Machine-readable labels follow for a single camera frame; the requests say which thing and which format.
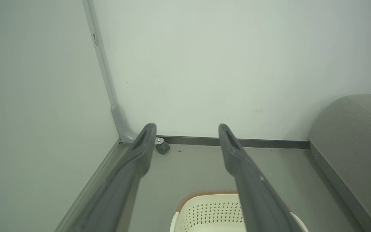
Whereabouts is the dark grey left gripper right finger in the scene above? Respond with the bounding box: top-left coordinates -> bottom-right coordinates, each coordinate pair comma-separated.
218,124 -> 303,232

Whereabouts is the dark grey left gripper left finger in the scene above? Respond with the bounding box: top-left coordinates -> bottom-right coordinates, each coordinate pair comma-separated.
68,123 -> 157,232

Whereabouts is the grey fabric sofa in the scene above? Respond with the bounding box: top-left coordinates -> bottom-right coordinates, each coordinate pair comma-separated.
309,94 -> 371,232

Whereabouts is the cream perforated laundry basket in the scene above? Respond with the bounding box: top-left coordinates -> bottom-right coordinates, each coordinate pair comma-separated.
169,189 -> 310,232

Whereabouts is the grey floor rail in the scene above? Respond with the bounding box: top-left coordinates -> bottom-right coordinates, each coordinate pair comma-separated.
54,139 -> 131,232

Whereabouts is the dark wall baseboard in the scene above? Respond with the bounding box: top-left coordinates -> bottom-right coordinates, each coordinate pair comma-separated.
157,135 -> 311,149

